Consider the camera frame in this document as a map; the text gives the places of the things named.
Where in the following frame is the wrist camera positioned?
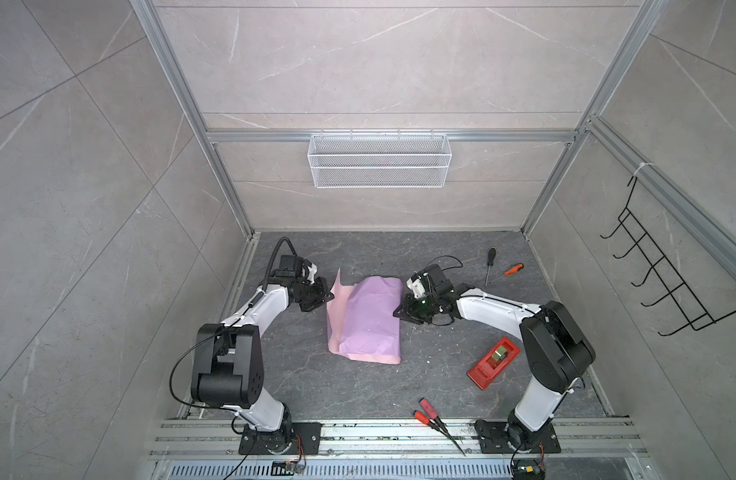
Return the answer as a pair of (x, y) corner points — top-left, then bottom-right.
(406, 263), (454, 299)
(271, 254), (317, 285)

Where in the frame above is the black handled screwdriver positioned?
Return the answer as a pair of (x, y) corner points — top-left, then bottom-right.
(484, 247), (497, 286)

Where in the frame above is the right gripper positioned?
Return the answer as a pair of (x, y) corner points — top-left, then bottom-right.
(392, 294), (439, 325)

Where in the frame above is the red handled screwdriver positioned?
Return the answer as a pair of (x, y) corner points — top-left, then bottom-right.
(414, 410), (465, 455)

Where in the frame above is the red tape dispenser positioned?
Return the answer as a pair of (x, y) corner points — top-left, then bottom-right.
(467, 337), (520, 390)

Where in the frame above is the black wire hook rack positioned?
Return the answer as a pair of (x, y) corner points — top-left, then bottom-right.
(600, 176), (736, 338)

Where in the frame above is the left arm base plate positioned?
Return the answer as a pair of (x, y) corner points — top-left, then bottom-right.
(238, 422), (323, 456)

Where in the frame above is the orange handled screwdriver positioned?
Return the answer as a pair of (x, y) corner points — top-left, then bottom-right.
(503, 263), (524, 277)

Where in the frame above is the pink wrapping paper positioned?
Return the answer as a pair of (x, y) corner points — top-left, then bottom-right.
(326, 275), (404, 365)

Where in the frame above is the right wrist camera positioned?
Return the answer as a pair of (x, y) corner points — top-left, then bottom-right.
(406, 263), (454, 299)

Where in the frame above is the white wire mesh basket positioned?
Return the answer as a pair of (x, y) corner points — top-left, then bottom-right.
(307, 133), (452, 189)

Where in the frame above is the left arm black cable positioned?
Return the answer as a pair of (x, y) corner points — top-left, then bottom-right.
(167, 236), (298, 412)

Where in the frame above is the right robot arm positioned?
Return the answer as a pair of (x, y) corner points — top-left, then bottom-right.
(393, 284), (596, 452)

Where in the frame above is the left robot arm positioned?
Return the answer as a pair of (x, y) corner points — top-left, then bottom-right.
(173, 277), (334, 453)

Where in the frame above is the aluminium mounting rail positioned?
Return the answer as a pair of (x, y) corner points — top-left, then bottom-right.
(145, 417), (648, 460)

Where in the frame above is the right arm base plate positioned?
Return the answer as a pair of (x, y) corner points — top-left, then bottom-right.
(474, 418), (561, 454)

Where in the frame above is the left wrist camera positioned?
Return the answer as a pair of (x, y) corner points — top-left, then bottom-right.
(271, 254), (317, 285)

